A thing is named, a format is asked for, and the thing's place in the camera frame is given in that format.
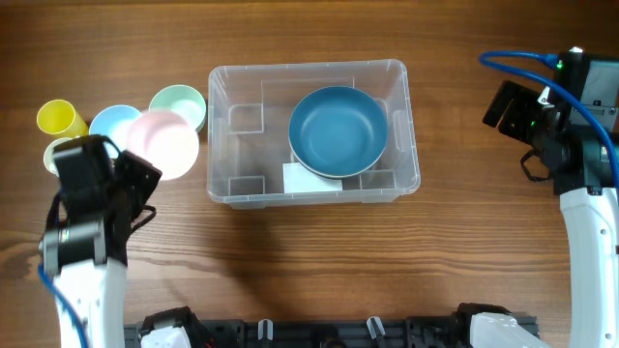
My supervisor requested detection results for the light pink bowl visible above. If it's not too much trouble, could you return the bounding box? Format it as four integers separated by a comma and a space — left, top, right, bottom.
126, 109, 199, 181

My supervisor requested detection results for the light green bowl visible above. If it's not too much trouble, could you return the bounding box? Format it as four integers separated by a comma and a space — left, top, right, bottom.
149, 84, 207, 132

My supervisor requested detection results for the dark blue plate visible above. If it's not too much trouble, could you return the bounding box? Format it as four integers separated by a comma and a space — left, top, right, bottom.
288, 86, 389, 175

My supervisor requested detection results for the left arm base joint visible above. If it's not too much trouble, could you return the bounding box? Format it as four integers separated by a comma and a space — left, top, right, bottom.
138, 306, 217, 348

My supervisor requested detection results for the right arm base joint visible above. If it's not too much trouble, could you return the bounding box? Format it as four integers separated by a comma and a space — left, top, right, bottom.
455, 303, 550, 348

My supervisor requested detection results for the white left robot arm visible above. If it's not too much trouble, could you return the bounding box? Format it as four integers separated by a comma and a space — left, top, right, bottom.
38, 135, 162, 347

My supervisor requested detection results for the clear plastic storage container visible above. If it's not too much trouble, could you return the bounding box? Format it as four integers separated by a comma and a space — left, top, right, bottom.
204, 59, 422, 209

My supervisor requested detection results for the white label in container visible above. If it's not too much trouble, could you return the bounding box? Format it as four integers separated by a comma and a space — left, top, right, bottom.
282, 162, 342, 193

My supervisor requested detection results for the pink cup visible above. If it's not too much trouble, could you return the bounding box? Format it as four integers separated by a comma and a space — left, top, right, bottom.
43, 137, 72, 176

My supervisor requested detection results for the light blue bowl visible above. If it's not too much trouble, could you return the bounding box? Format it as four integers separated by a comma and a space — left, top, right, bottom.
89, 104, 141, 159

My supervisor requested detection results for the yellow cup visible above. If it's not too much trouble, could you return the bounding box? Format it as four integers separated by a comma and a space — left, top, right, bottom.
36, 100, 88, 138

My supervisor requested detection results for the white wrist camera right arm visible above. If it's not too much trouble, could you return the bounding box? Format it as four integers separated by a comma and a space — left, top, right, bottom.
538, 46, 618, 133

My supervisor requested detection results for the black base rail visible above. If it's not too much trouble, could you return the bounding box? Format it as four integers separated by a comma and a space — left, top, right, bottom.
123, 316, 541, 348

